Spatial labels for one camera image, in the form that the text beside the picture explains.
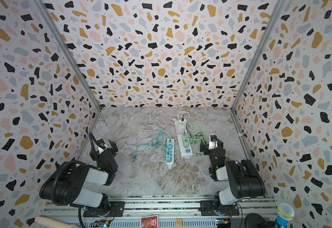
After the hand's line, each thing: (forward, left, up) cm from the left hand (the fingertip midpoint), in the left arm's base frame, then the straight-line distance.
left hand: (102, 144), depth 86 cm
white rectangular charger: (+16, -48, -8) cm, 51 cm away
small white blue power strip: (-2, -40, -9) cm, 42 cm away
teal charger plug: (+2, -41, -7) cm, 41 cm away
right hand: (+4, -67, -2) cm, 67 cm away
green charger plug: (+5, -50, -4) cm, 51 cm away
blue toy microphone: (-38, -83, +14) cm, 92 cm away
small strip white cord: (+21, -29, -10) cm, 37 cm away
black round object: (-38, -84, -14) cm, 93 cm away
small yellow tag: (-39, -45, -11) cm, 60 cm away
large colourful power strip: (-1, -50, -10) cm, 51 cm away
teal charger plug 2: (-7, -40, -5) cm, 41 cm away
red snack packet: (-38, -31, -10) cm, 50 cm away
